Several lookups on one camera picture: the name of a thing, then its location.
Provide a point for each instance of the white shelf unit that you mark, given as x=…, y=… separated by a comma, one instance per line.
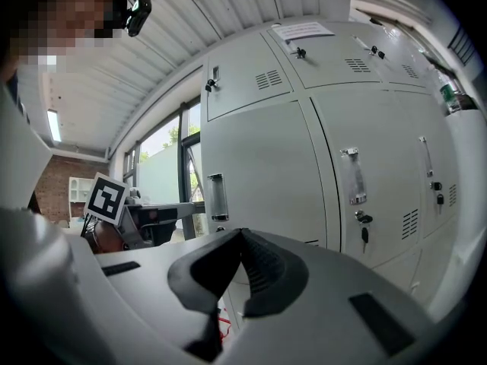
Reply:
x=78, y=192

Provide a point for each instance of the green label bottle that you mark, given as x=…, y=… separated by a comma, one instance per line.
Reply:
x=449, y=97

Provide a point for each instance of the person's left forearm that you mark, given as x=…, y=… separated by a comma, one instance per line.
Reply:
x=108, y=238

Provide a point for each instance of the white paper notice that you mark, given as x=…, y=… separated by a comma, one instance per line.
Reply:
x=302, y=30

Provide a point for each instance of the black head camera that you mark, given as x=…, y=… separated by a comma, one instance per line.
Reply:
x=137, y=13

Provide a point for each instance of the person's head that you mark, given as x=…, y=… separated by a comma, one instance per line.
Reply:
x=57, y=13

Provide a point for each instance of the person's black clothing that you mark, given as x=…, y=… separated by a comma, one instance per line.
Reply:
x=17, y=89

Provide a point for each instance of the locker door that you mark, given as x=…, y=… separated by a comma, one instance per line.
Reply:
x=266, y=158

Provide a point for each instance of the white counter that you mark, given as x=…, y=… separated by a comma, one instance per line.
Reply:
x=464, y=204

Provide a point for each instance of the long ceiling light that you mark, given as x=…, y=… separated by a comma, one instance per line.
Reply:
x=54, y=124

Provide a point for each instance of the black framed window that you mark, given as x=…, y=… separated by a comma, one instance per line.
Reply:
x=184, y=165

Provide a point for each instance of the grey metal locker cabinet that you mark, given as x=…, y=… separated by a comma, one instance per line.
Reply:
x=380, y=127

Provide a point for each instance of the black wall rack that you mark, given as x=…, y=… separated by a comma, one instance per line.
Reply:
x=462, y=44

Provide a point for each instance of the black-headed keys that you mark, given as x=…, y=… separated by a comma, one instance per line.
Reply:
x=364, y=228
x=438, y=195
x=209, y=86

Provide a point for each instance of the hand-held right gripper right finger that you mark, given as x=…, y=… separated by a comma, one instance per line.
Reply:
x=323, y=280

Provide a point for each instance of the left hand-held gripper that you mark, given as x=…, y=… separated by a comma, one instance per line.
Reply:
x=106, y=198

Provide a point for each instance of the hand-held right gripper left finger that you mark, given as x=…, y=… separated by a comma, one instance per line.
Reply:
x=152, y=280

